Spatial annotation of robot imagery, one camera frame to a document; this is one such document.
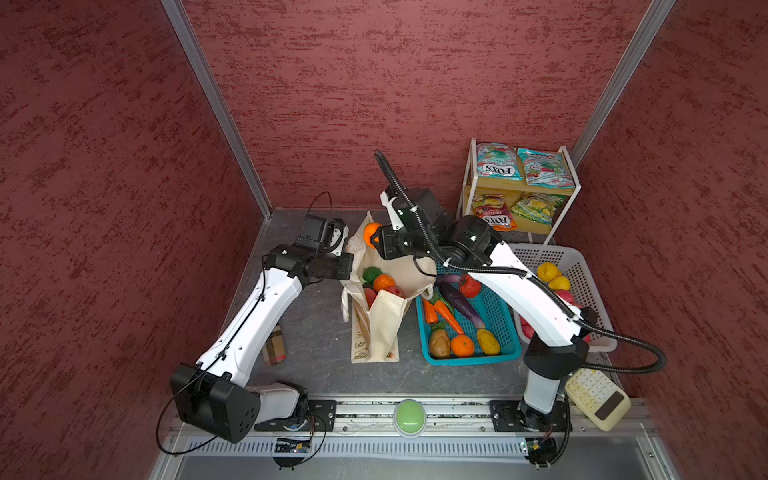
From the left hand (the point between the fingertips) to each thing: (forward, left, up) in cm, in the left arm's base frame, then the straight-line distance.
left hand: (347, 272), depth 78 cm
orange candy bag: (+27, -46, -2) cm, 53 cm away
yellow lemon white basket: (+7, -67, -16) cm, 70 cm away
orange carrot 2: (-3, -24, -18) cm, 30 cm away
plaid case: (-15, +21, -18) cm, 32 cm away
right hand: (-2, -9, +14) cm, 17 cm away
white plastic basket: (+12, -70, -16) cm, 73 cm away
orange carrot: (0, -28, -19) cm, 34 cm away
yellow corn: (-13, -40, -16) cm, 45 cm away
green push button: (-31, -17, -19) cm, 40 cm away
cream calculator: (-25, -66, -19) cm, 73 cm away
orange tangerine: (-14, -32, -16) cm, 38 cm away
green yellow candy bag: (+28, -61, -2) cm, 67 cm away
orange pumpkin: (+4, -9, -12) cm, 16 cm away
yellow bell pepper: (+12, -64, -16) cm, 67 cm away
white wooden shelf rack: (+30, -51, +3) cm, 59 cm away
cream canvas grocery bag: (-11, -8, -12) cm, 18 cm away
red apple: (+1, -13, -11) cm, 17 cm away
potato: (-13, -26, -16) cm, 33 cm away
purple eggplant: (0, -34, -17) cm, 38 cm away
